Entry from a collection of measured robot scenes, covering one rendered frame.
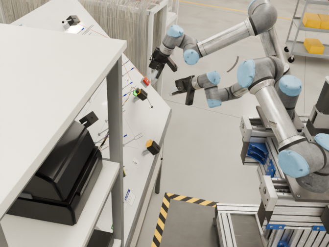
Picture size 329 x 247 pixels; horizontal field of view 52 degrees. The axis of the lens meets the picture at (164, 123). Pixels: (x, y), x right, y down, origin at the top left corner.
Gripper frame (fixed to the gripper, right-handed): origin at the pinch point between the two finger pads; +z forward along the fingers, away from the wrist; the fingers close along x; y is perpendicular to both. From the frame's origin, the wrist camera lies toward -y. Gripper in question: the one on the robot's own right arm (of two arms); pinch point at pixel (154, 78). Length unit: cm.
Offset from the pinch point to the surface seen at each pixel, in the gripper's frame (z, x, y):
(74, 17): -11, -10, 53
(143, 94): 12.6, 2.2, 1.9
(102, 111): 12.4, 26.8, 23.2
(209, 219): 97, 20, -92
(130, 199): 24, 68, -2
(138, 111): 22.9, 7.0, 0.6
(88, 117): -3, 49, 31
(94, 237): 1, 101, 16
